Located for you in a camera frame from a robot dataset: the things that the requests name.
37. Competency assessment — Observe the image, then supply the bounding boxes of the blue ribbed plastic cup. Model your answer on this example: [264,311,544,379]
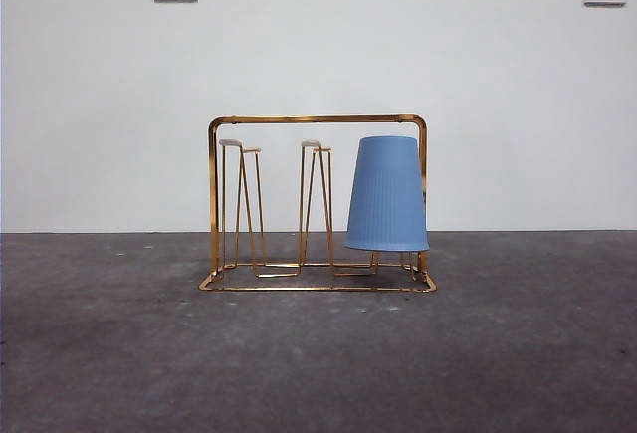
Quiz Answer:
[343,134,431,253]

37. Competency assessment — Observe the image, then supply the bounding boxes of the gold wire cup rack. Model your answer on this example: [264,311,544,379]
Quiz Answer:
[198,113,439,294]

